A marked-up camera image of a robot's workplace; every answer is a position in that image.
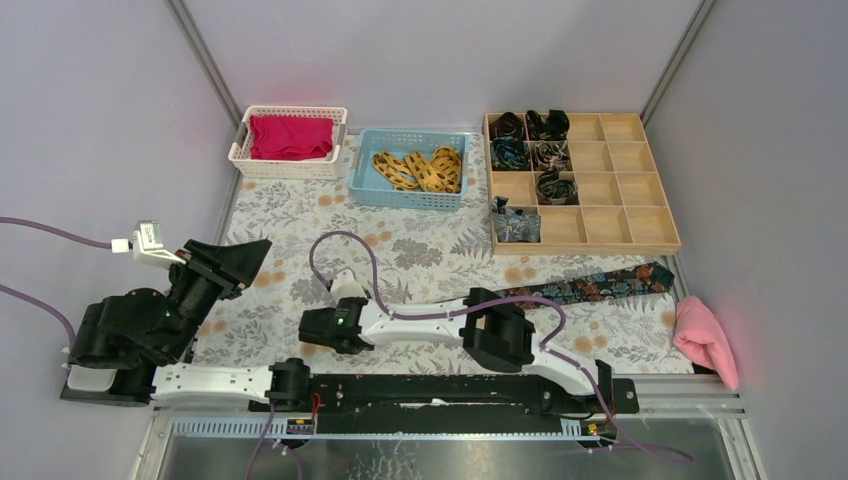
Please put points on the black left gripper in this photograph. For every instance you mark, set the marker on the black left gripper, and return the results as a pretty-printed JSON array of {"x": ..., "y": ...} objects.
[{"x": 216, "y": 266}]

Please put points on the dark floral pattern tie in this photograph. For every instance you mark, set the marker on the dark floral pattern tie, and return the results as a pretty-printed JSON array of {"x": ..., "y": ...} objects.
[{"x": 639, "y": 280}]

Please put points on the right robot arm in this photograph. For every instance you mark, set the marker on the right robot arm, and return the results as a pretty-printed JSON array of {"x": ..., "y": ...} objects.
[{"x": 493, "y": 331}]

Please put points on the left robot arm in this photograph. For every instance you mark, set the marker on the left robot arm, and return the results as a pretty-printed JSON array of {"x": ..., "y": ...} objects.
[{"x": 129, "y": 348}]

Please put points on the floral patterned table mat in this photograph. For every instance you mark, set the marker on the floral patterned table mat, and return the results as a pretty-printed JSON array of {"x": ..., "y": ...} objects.
[{"x": 425, "y": 256}]

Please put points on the white plastic basket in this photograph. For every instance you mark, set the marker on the white plastic basket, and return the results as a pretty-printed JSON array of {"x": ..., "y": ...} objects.
[{"x": 327, "y": 167}]

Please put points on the magenta cloth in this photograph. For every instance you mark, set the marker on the magenta cloth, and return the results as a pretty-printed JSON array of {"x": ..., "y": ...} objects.
[{"x": 291, "y": 138}]

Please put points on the light blue plastic basket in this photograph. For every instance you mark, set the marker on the light blue plastic basket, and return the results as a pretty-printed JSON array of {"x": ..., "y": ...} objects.
[{"x": 369, "y": 188}]

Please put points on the yellow insect pattern tie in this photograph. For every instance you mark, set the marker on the yellow insect pattern tie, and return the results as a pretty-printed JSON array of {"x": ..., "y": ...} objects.
[{"x": 440, "y": 173}]

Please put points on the grey leaf pattern tie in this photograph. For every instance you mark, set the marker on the grey leaf pattern tie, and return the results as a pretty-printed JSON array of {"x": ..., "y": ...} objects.
[{"x": 514, "y": 225}]

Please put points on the blue floral rolled tie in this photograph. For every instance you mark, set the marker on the blue floral rolled tie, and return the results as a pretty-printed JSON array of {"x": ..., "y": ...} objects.
[{"x": 508, "y": 154}]

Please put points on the dark grey rolled tie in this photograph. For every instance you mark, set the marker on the dark grey rolled tie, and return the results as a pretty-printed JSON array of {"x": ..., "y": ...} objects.
[{"x": 554, "y": 189}]

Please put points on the dark red rolled tie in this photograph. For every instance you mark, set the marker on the dark red rolled tie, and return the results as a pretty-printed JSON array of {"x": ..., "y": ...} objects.
[{"x": 509, "y": 126}]

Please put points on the brown paisley rolled tie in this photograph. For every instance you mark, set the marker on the brown paisley rolled tie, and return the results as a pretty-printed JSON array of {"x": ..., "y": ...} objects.
[{"x": 551, "y": 156}]

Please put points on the black floral rolled tie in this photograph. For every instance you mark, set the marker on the black floral rolled tie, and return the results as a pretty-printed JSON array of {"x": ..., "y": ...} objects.
[{"x": 552, "y": 127}]

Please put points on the wooden compartment organizer tray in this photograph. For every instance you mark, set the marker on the wooden compartment organizer tray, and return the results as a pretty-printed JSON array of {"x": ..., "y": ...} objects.
[{"x": 623, "y": 208}]

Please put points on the pink cloth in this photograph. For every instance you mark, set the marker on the pink cloth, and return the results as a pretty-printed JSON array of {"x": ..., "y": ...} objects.
[{"x": 701, "y": 339}]

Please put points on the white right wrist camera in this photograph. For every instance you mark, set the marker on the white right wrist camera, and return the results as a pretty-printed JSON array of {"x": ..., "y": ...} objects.
[{"x": 345, "y": 285}]

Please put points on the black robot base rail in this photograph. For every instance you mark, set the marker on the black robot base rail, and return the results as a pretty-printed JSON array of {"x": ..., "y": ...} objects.
[{"x": 421, "y": 404}]

